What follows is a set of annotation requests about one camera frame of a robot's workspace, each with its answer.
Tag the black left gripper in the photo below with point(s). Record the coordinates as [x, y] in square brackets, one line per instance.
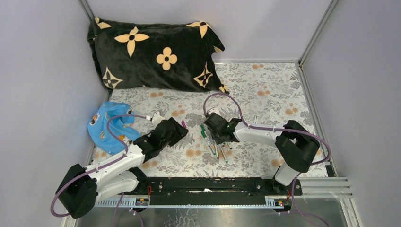
[178, 132]

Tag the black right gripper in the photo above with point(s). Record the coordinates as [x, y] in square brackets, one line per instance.
[218, 140]

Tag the bundle of coloured marker pens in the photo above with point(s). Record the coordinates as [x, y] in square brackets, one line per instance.
[216, 149]

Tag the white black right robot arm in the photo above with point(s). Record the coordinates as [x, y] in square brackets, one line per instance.
[295, 144]

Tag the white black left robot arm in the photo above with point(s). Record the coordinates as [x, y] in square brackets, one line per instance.
[83, 187]

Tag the blue cartoon cloth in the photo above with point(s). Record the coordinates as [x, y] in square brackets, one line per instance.
[110, 127]

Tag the floral patterned table mat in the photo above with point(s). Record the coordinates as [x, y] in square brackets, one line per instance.
[273, 92]

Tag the black floral pillow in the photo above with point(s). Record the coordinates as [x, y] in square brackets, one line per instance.
[167, 56]

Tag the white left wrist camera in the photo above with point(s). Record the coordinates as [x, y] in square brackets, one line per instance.
[157, 118]

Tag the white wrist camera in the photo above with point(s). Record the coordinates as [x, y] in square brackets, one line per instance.
[157, 118]
[214, 110]

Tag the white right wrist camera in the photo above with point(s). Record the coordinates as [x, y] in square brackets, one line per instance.
[214, 110]

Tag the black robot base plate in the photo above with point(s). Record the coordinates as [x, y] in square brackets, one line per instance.
[237, 191]

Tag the aluminium frame rail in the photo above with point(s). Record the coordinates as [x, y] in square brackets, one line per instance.
[326, 201]

